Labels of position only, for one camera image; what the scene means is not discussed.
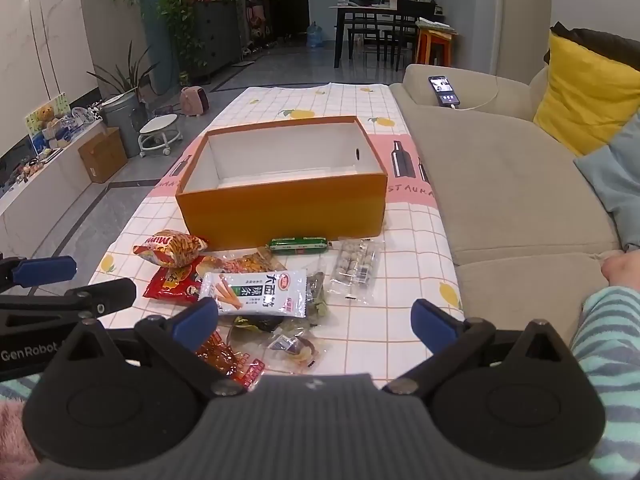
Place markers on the clear packet green candies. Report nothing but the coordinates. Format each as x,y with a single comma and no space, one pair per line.
316,307

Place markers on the grey planter with plant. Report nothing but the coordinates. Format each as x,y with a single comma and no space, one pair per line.
126,110

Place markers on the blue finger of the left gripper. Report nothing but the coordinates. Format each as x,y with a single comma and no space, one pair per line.
103,298
37,272

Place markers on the green sausage stick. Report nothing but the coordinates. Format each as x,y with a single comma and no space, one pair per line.
299,245

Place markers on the climbing green plant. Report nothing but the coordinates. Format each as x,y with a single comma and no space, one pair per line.
182,26

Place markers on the orange cardboard box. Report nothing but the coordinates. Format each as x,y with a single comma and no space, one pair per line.
312,177

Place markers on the clear tray of white balls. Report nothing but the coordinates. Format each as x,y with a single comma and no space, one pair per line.
355,270

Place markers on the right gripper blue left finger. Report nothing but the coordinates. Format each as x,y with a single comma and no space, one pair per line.
193,326

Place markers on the white tv cabinet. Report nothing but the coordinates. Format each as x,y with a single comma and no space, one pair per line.
31,210

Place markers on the teddy bear toy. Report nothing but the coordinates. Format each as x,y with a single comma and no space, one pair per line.
50,117

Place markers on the yellow cushion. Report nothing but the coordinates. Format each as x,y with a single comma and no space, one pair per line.
588,98

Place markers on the brown cardboard carton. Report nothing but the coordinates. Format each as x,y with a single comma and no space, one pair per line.
103,155

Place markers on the pink space heater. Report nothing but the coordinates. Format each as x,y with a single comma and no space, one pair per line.
193,101

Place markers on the black braised egg packet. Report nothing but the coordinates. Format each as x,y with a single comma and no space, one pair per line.
252,323

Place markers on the clear packet brown pastry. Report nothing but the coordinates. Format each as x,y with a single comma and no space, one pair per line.
292,350

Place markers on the white round rolling stool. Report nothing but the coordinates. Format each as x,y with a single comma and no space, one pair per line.
159,134

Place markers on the orange peanut mix packet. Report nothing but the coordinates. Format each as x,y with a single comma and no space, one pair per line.
257,260

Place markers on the striped pyjama leg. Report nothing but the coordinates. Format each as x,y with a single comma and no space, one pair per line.
606,346

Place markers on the dark shoe cabinet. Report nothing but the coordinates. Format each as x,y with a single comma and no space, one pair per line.
217,30

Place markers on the dark dining table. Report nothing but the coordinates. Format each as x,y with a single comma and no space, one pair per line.
392,32

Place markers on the red spicy strip packet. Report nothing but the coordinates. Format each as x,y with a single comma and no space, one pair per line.
241,366

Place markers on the red cartoon snack bag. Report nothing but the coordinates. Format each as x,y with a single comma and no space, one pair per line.
181,285

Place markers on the blue water bottle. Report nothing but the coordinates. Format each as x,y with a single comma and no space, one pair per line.
314,36

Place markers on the white noodle stick snack packet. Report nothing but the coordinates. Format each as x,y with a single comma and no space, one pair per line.
273,293

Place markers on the orange Mimi snack bag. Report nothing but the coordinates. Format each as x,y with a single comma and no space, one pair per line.
170,249

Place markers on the orange stool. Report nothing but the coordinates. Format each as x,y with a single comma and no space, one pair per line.
434,47

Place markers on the light blue cushion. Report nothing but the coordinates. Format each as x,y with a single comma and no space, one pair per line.
613,173

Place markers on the smartphone on sofa arm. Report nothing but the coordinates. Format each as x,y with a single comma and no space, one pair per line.
444,91

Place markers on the beige sofa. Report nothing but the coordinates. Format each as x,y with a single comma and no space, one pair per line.
526,232

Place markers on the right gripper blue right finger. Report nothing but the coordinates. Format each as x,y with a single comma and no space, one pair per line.
435,328

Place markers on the bare foot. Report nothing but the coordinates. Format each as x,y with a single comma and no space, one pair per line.
623,270

